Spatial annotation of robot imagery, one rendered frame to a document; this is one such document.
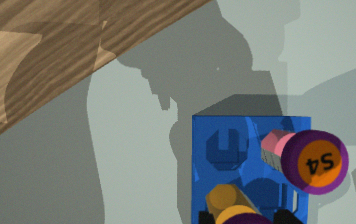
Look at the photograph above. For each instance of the blue tube rack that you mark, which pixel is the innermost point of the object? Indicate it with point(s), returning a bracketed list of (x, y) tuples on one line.
[(214, 139)]

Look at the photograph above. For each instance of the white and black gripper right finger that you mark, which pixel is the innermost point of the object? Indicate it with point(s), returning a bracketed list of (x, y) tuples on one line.
[(284, 216)]

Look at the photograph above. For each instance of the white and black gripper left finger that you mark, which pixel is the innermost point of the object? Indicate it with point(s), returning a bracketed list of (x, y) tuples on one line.
[(206, 218)]

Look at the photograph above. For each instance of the grey bench mat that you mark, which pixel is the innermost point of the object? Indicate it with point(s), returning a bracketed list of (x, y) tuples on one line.
[(116, 148)]

